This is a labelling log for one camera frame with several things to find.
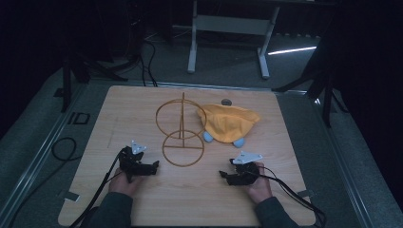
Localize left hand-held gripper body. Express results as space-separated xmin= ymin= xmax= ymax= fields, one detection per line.
xmin=118 ymin=140 xmax=150 ymax=183

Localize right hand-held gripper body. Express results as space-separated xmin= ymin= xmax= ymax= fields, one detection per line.
xmin=226 ymin=150 xmax=264 ymax=186

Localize golden wire hat stand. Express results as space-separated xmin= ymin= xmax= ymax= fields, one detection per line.
xmin=154 ymin=91 xmax=208 ymax=168

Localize yellow hat with blue ears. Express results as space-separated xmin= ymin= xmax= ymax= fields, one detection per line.
xmin=196 ymin=103 xmax=262 ymax=149

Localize person's left hand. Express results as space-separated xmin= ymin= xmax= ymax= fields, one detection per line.
xmin=108 ymin=167 xmax=144 ymax=199

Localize person's right hand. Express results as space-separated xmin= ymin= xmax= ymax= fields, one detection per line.
xmin=246 ymin=161 xmax=274 ymax=205

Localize black tripod stand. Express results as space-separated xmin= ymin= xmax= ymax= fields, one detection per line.
xmin=271 ymin=41 xmax=350 ymax=129
xmin=52 ymin=53 xmax=129 ymax=114

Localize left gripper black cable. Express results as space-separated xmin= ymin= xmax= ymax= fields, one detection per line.
xmin=68 ymin=149 xmax=125 ymax=228

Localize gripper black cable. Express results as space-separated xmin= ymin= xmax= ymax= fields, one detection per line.
xmin=68 ymin=149 xmax=125 ymax=228
xmin=259 ymin=164 xmax=327 ymax=228

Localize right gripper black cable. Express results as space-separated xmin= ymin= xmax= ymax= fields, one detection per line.
xmin=259 ymin=164 xmax=327 ymax=228

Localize black looped floor cable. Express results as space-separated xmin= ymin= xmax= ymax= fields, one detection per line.
xmin=50 ymin=136 xmax=84 ymax=162

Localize metal floor rail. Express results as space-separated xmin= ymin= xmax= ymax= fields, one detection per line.
xmin=302 ymin=89 xmax=374 ymax=228
xmin=0 ymin=83 xmax=86 ymax=222

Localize black hanging cables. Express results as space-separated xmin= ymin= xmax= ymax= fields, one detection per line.
xmin=126 ymin=6 xmax=159 ymax=87

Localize white desk frame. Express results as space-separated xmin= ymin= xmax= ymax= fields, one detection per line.
xmin=186 ymin=0 xmax=336 ymax=81

